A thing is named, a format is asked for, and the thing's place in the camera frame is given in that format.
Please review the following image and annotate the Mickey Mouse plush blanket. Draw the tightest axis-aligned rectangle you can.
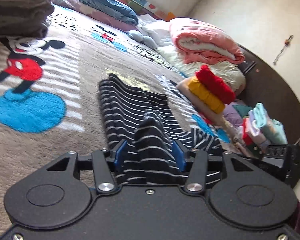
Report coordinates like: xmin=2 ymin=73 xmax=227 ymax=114
xmin=0 ymin=6 xmax=223 ymax=235

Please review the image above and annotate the black white striped shirt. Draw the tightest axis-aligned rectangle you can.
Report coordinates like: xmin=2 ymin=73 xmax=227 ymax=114
xmin=99 ymin=74 xmax=223 ymax=186

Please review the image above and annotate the white floral quilt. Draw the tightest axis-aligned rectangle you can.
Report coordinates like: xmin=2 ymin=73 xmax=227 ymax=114
xmin=137 ymin=14 xmax=246 ymax=95

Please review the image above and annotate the red folded garment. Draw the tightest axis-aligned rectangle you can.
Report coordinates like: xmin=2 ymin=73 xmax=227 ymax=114
xmin=196 ymin=64 xmax=236 ymax=104

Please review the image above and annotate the pastel folded clothes pile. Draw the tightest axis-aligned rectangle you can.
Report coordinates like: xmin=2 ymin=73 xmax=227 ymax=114
xmin=242 ymin=102 xmax=288 ymax=153

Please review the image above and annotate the teal cloth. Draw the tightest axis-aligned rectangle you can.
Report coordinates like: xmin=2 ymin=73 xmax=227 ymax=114
xmin=232 ymin=105 xmax=253 ymax=118

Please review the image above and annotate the grey folded clothes stack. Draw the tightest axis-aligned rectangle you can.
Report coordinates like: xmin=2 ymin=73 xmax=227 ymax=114
xmin=0 ymin=0 xmax=54 ymax=38

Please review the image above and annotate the pink purple folded blanket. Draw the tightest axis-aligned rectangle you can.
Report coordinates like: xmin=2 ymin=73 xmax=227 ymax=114
xmin=53 ymin=0 xmax=137 ymax=32

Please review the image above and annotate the purple bed sheet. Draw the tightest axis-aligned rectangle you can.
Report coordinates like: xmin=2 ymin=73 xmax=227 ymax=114
xmin=223 ymin=101 xmax=245 ymax=127

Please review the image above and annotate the beige pink folded garment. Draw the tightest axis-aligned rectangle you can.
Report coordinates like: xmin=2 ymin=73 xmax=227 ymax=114
xmin=177 ymin=77 xmax=253 ymax=158

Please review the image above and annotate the pink folded quilt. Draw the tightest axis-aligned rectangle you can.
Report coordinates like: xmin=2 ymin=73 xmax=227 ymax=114
xmin=169 ymin=17 xmax=244 ymax=64

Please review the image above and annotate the blue folded blanket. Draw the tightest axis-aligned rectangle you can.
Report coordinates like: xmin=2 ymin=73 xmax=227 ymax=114
xmin=79 ymin=0 xmax=138 ymax=25

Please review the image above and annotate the yellow folded garment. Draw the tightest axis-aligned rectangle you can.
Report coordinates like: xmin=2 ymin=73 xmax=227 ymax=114
xmin=187 ymin=76 xmax=225 ymax=114

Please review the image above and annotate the colourful alphabet foam mat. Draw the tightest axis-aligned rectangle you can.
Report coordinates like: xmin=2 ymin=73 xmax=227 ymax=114
xmin=89 ymin=0 xmax=177 ymax=22

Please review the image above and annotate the dark wooden headboard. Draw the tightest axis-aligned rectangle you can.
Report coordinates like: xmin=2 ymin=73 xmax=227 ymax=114
xmin=236 ymin=43 xmax=300 ymax=188

